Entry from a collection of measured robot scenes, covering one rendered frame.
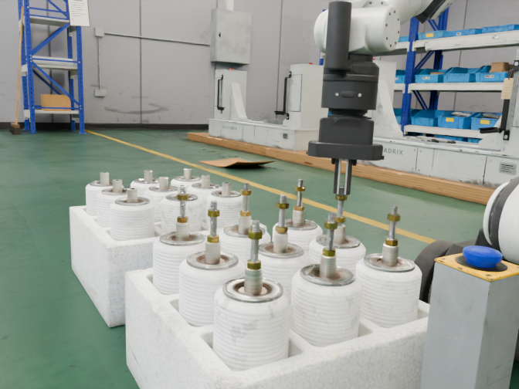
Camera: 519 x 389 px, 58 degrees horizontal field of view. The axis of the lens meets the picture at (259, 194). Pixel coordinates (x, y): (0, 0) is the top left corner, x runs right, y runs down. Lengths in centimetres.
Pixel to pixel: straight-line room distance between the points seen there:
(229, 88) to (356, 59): 449
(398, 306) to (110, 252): 58
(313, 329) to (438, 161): 238
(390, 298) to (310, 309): 13
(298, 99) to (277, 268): 336
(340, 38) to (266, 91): 737
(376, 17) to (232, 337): 49
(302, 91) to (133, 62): 362
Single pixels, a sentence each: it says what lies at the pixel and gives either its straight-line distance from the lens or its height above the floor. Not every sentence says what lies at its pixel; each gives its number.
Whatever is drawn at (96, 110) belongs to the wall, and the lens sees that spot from 696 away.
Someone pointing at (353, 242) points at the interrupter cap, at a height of 25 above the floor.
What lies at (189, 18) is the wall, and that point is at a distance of 749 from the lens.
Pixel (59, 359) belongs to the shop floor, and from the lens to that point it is 99.
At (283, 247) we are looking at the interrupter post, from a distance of 74.
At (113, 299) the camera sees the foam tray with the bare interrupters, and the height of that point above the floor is 6.
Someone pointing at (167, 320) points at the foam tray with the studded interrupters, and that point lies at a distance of 68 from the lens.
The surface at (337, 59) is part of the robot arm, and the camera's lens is 72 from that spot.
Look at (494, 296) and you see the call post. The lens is 56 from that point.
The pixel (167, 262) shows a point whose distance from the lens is 76.
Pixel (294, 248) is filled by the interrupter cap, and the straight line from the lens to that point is 75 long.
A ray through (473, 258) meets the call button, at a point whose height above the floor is 32.
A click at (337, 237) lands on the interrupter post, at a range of 80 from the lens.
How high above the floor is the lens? 48
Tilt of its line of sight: 11 degrees down
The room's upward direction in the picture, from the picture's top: 2 degrees clockwise
